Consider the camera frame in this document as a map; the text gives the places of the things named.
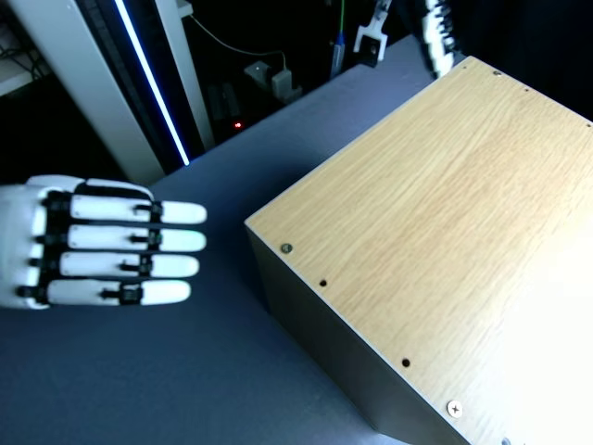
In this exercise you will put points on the wide white frame post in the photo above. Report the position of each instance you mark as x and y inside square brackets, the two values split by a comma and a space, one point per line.
[88, 83]

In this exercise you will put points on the grey power adapter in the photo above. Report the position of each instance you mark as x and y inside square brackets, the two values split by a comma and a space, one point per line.
[281, 83]

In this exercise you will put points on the grey angled bracket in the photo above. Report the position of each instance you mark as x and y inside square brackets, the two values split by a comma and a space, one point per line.
[256, 70]

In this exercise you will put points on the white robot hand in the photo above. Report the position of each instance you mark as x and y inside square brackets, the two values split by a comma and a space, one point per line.
[437, 37]
[18, 245]

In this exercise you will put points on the black power strip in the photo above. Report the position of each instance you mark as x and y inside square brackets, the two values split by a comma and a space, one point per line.
[224, 102]

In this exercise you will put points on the narrow white frame post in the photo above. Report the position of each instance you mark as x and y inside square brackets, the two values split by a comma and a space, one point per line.
[190, 79]

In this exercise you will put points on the bright LED light strip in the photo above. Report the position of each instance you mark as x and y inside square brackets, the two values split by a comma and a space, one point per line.
[153, 88]

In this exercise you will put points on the grey table cloth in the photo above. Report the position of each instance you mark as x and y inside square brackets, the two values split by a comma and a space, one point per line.
[162, 361]

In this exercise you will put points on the light wooden box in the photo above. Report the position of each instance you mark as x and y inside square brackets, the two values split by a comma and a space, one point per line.
[440, 241]

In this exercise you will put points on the grey cylindrical connector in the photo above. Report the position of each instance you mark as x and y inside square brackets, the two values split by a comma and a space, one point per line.
[338, 58]

